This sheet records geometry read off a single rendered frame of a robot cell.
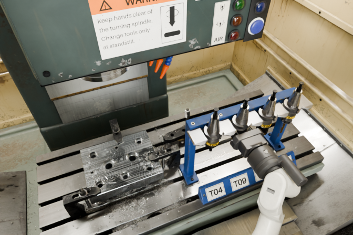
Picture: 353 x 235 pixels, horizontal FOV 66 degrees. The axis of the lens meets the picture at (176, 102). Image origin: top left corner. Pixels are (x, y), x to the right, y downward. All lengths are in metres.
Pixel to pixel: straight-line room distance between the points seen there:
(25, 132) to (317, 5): 1.79
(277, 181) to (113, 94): 0.88
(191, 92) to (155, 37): 1.54
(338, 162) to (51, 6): 1.37
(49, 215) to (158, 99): 0.77
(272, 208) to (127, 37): 0.61
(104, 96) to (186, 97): 0.75
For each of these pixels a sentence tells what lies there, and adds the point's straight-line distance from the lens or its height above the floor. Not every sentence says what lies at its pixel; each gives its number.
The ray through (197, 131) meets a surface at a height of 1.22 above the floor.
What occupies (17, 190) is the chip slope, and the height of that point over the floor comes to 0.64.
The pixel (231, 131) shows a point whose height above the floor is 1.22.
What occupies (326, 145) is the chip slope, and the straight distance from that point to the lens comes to 1.55.
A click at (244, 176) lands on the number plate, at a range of 1.17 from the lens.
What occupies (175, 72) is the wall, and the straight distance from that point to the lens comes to 1.97.
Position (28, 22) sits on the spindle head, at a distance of 0.44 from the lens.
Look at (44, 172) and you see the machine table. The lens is 1.33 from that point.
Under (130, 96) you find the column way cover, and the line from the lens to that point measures 1.43.
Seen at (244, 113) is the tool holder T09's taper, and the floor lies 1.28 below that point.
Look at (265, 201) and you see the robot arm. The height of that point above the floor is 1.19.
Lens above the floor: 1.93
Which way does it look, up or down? 45 degrees down
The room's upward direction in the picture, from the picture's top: straight up
